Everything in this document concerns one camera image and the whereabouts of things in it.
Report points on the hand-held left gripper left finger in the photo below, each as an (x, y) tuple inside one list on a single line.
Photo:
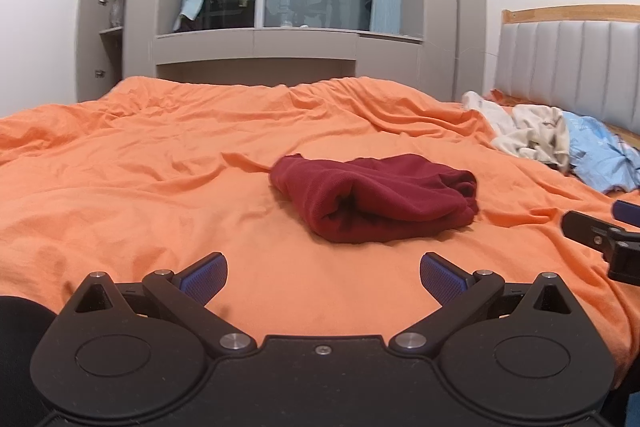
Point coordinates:
[(205, 279)]

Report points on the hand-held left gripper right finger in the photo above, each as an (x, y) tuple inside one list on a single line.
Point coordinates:
[(440, 279)]

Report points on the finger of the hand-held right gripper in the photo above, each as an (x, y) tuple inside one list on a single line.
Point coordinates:
[(627, 212), (585, 227)]

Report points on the dark red shirt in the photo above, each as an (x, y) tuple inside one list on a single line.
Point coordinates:
[(380, 197)]

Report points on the light blue garment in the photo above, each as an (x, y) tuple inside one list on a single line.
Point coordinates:
[(600, 152)]

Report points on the cream garment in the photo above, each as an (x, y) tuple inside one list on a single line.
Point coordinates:
[(537, 132)]

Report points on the orange blanket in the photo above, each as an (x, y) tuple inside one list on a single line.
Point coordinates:
[(150, 187)]

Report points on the white garment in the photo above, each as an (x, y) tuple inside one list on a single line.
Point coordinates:
[(487, 112)]

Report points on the grey padded wooden headboard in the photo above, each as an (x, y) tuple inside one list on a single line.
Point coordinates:
[(565, 67)]

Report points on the grey window cabinet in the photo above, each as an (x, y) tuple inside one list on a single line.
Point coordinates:
[(300, 49)]

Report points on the grey open wardrobe door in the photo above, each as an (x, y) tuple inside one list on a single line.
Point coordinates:
[(92, 7)]

